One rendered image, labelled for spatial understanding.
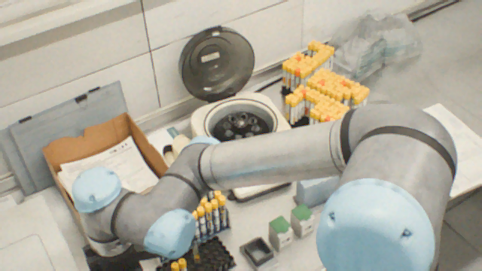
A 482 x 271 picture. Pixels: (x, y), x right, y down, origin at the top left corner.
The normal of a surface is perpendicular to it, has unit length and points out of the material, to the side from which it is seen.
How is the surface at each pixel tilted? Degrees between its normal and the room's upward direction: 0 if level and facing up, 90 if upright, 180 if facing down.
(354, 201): 26
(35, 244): 0
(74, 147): 88
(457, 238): 0
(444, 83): 0
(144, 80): 90
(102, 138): 87
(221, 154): 40
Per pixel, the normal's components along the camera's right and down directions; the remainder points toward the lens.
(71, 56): 0.54, 0.57
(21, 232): -0.04, -0.72
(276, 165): -0.61, 0.25
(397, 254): -0.50, 0.52
